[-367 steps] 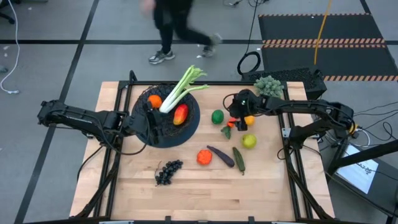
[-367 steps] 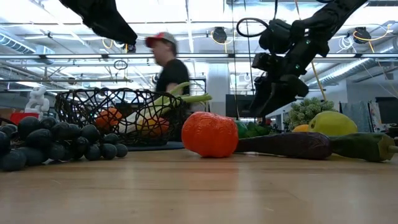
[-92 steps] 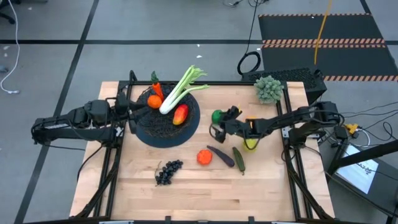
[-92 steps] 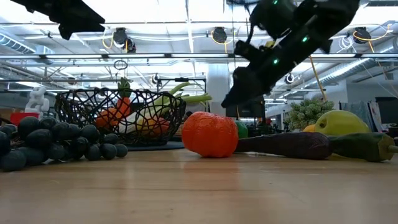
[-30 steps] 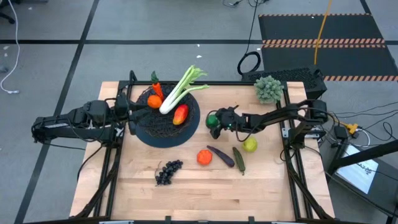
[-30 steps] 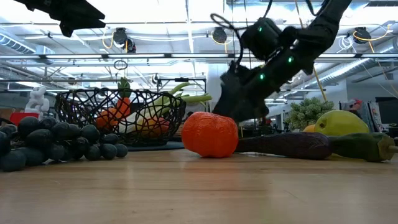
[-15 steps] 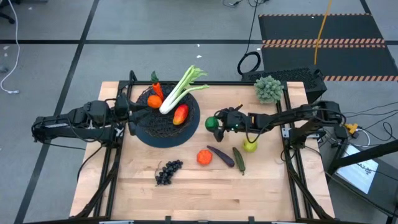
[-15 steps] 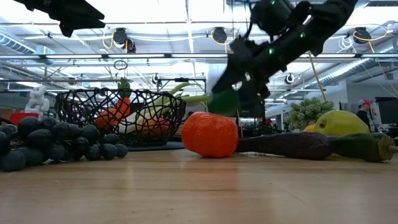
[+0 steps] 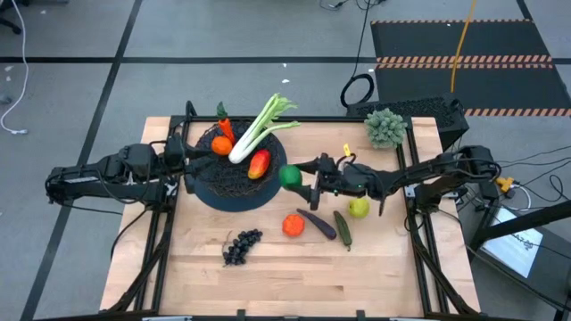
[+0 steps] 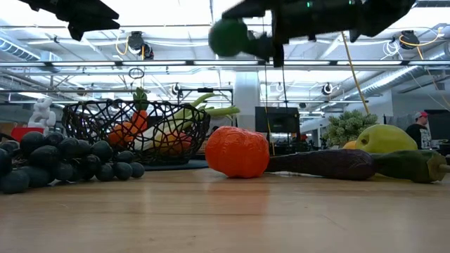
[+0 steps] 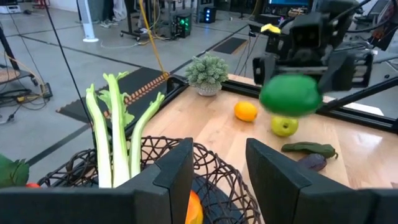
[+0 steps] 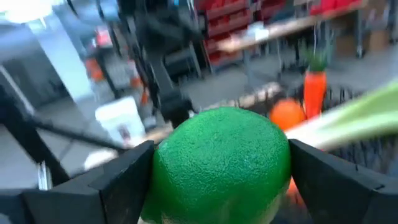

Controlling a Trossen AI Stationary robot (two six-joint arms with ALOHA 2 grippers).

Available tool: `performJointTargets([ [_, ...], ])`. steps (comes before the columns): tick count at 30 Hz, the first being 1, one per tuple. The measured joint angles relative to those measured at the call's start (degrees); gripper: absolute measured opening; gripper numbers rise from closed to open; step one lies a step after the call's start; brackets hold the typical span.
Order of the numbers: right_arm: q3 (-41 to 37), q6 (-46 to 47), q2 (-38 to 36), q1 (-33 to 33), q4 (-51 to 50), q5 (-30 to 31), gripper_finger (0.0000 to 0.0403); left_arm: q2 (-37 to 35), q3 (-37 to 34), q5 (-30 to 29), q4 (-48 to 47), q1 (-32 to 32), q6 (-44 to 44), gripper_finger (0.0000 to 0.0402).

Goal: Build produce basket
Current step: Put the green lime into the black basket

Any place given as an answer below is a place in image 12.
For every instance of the black metal table frame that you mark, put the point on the black metal table frame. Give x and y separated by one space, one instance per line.
18 133

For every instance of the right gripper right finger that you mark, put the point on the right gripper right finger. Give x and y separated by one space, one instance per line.
342 193

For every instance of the white box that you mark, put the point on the white box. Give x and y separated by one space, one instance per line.
119 119

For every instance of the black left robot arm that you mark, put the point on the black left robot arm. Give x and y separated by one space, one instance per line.
168 93

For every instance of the orange yellow fruit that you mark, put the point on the orange yellow fruit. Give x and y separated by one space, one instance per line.
295 193

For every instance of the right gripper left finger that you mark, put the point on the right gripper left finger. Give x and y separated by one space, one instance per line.
77 196

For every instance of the green celery bunch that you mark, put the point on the green celery bunch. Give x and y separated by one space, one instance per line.
357 121

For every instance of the red bin shelf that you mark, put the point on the red bin shelf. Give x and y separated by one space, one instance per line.
227 28

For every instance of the orange carrot with green top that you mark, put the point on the orange carrot with green top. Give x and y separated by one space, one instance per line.
314 90

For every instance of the cardboard box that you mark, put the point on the cardboard box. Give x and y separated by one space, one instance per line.
377 40

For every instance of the green lime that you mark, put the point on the green lime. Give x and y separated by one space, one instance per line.
217 168

